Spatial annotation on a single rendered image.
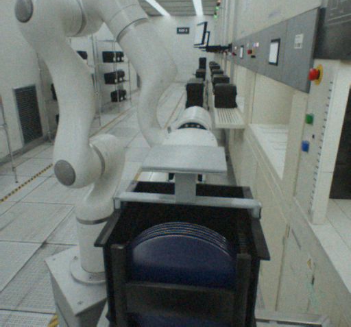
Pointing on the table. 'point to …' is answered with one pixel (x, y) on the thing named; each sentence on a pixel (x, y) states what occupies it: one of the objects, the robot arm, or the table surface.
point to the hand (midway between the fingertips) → (186, 166)
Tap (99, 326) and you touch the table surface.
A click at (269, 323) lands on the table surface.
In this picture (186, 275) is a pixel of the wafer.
